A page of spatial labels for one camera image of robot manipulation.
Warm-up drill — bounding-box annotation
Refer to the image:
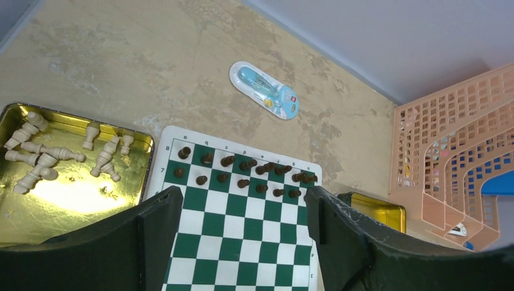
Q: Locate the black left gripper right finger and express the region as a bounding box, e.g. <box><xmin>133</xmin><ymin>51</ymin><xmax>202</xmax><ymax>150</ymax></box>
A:
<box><xmin>304</xmin><ymin>186</ymin><xmax>513</xmax><ymax>290</ymax></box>

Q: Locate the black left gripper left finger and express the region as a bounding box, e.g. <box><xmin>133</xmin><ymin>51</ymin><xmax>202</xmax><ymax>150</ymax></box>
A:
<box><xmin>1</xmin><ymin>186</ymin><xmax>183</xmax><ymax>290</ymax></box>

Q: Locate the dark chess piece g7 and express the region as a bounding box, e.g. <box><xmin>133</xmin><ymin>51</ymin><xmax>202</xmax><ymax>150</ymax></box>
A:
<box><xmin>288</xmin><ymin>190</ymin><xmax>301</xmax><ymax>199</ymax></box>

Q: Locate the dark chess piece h8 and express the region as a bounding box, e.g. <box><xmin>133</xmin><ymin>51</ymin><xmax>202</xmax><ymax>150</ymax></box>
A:
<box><xmin>305</xmin><ymin>175</ymin><xmax>318</xmax><ymax>184</ymax></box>

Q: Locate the dark chess piece a7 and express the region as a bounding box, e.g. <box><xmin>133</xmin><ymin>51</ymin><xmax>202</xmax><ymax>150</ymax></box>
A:
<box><xmin>173</xmin><ymin>167</ymin><xmax>185</xmax><ymax>179</ymax></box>

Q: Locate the dark chess piece g8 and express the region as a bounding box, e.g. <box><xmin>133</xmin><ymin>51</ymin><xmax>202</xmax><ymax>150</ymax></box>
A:
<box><xmin>292</xmin><ymin>172</ymin><xmax>309</xmax><ymax>183</ymax></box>

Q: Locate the white chess piece long diagonal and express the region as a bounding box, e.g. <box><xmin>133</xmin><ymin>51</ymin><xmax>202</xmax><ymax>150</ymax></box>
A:
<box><xmin>90</xmin><ymin>136</ymin><xmax>120</xmax><ymax>177</ymax></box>

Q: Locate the dark chess piece f7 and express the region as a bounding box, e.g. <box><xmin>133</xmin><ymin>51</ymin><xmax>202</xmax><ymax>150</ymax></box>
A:
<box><xmin>273</xmin><ymin>189</ymin><xmax>285</xmax><ymax>197</ymax></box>

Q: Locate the dark chess piece b7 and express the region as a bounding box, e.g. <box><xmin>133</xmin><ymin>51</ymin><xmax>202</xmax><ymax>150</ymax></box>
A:
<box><xmin>195</xmin><ymin>175</ymin><xmax>208</xmax><ymax>186</ymax></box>

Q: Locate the gold tin with white pieces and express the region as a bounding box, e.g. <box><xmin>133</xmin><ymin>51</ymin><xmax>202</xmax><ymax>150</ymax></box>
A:
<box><xmin>1</xmin><ymin>102</ymin><xmax>155</xmax><ymax>247</ymax></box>

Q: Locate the dark chess piece a8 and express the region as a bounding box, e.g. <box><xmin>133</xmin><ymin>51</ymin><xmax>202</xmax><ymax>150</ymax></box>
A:
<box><xmin>178</xmin><ymin>146</ymin><xmax>192</xmax><ymax>159</ymax></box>

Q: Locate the dark chess piece f8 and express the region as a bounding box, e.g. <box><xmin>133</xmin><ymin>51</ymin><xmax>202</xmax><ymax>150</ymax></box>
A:
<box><xmin>274</xmin><ymin>165</ymin><xmax>292</xmax><ymax>176</ymax></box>

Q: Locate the green white chess board mat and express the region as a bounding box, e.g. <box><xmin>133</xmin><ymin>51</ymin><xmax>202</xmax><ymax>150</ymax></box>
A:
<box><xmin>148</xmin><ymin>125</ymin><xmax>322</xmax><ymax>290</ymax></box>

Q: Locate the dark chess piece e7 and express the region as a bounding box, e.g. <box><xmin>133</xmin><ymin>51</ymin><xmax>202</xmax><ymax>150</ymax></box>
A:
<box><xmin>255</xmin><ymin>184</ymin><xmax>268</xmax><ymax>193</ymax></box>

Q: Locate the dark chess piece c7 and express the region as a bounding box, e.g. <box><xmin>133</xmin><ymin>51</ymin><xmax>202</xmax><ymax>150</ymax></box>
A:
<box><xmin>217</xmin><ymin>173</ymin><xmax>230</xmax><ymax>183</ymax></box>

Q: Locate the dark chess piece b8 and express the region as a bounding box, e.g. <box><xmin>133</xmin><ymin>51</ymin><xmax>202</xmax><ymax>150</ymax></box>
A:
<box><xmin>201</xmin><ymin>152</ymin><xmax>213</xmax><ymax>165</ymax></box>

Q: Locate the white chess piece horizontal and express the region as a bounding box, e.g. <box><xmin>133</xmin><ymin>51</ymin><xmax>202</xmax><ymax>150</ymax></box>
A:
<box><xmin>21</xmin><ymin>141</ymin><xmax>86</xmax><ymax>162</ymax></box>

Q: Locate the white chess piece centre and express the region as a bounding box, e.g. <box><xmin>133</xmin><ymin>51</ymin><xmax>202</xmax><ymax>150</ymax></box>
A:
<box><xmin>14</xmin><ymin>153</ymin><xmax>58</xmax><ymax>194</ymax></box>

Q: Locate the dark chess piece e8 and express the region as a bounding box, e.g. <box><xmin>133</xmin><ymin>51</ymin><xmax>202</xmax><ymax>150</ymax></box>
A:
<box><xmin>255</xmin><ymin>162</ymin><xmax>275</xmax><ymax>175</ymax></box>

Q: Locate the dark chess piece d7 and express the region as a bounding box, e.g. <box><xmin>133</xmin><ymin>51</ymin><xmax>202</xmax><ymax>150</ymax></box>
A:
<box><xmin>236</xmin><ymin>179</ymin><xmax>250</xmax><ymax>189</ymax></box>

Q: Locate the dark chess piece c8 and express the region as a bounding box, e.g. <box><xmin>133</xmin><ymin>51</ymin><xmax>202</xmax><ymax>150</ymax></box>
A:
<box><xmin>220</xmin><ymin>155</ymin><xmax>236</xmax><ymax>167</ymax></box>

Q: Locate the white chess piece long lower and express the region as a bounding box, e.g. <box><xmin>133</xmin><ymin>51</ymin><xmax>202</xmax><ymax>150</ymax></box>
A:
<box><xmin>5</xmin><ymin>150</ymin><xmax>40</xmax><ymax>167</ymax></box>

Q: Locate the dark chess piece d8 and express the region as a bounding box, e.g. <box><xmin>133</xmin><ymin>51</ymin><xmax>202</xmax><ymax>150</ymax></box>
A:
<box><xmin>239</xmin><ymin>159</ymin><xmax>257</xmax><ymax>171</ymax></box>

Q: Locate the white chess piece top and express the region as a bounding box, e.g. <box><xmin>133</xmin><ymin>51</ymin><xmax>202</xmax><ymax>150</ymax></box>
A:
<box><xmin>4</xmin><ymin>112</ymin><xmax>49</xmax><ymax>150</ymax></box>

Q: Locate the empty gold tin lid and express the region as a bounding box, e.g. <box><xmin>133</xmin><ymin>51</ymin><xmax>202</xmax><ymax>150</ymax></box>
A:
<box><xmin>336</xmin><ymin>192</ymin><xmax>407</xmax><ymax>233</ymax></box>

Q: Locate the white pawn lower left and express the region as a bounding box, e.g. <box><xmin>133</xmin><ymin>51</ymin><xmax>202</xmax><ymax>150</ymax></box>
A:
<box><xmin>100</xmin><ymin>162</ymin><xmax>121</xmax><ymax>182</ymax></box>

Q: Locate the white stapler in organizer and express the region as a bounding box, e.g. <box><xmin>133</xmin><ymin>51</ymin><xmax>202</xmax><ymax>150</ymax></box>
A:
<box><xmin>447</xmin><ymin>223</ymin><xmax>467</xmax><ymax>237</ymax></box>

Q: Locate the white pawn lower right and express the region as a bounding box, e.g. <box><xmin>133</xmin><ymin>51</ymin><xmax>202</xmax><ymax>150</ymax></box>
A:
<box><xmin>120</xmin><ymin>134</ymin><xmax>135</xmax><ymax>155</ymax></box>

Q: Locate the white pawn round head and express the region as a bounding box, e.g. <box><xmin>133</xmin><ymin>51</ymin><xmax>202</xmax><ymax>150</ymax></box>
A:
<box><xmin>40</xmin><ymin>167</ymin><xmax>58</xmax><ymax>181</ymax></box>

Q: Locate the white pawn right side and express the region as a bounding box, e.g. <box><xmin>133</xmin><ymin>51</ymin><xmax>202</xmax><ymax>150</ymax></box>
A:
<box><xmin>82</xmin><ymin>122</ymin><xmax>100</xmax><ymax>150</ymax></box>

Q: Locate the peach plastic file organizer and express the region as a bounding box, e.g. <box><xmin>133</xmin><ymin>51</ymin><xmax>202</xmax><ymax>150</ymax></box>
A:
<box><xmin>389</xmin><ymin>64</ymin><xmax>513</xmax><ymax>252</ymax></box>

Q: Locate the blue folder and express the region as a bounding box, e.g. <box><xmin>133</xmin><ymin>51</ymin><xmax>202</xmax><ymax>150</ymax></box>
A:
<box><xmin>481</xmin><ymin>170</ymin><xmax>514</xmax><ymax>196</ymax></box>

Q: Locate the blue packaged stapler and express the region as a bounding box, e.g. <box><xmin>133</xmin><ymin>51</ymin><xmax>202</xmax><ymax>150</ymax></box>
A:
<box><xmin>229</xmin><ymin>61</ymin><xmax>299</xmax><ymax>120</ymax></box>

